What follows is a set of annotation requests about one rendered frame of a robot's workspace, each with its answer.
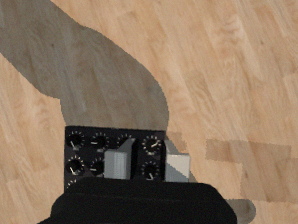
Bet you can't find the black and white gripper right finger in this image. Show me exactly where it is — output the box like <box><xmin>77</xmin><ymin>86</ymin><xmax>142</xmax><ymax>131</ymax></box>
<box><xmin>160</xmin><ymin>140</ymin><xmax>191</xmax><ymax>182</ymax></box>

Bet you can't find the black knob box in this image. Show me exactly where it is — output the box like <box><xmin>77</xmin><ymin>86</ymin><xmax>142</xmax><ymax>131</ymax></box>
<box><xmin>64</xmin><ymin>126</ymin><xmax>165</xmax><ymax>192</ymax></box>

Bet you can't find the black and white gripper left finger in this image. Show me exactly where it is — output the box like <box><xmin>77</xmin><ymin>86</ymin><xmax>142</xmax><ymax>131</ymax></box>
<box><xmin>104</xmin><ymin>138</ymin><xmax>138</xmax><ymax>180</ymax></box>

